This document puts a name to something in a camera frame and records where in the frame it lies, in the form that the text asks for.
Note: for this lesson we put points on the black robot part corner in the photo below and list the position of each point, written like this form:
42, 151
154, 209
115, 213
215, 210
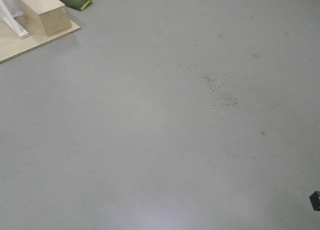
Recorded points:
315, 200

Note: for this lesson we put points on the light wooden box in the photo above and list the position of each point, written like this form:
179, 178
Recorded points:
50, 16

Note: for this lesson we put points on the wooden base platform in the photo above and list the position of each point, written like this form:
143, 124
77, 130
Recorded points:
11, 45

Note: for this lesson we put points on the white support brace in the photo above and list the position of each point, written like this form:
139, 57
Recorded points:
6, 17

